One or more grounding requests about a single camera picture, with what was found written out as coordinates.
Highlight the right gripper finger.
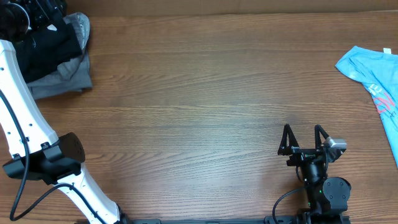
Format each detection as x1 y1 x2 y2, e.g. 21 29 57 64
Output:
277 124 299 156
314 124 330 149

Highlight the black t-shirt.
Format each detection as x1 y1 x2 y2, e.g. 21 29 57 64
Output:
13 21 82 83

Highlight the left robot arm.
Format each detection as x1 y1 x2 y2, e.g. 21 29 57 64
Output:
1 1 129 223

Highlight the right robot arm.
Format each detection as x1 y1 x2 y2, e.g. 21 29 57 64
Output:
272 124 352 224

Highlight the folded grey shirt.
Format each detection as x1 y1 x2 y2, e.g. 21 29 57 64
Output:
27 12 93 100

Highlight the light blue t-shirt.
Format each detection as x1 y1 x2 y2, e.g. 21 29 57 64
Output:
335 46 397 160

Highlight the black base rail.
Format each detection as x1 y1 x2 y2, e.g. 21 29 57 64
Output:
74 216 351 224

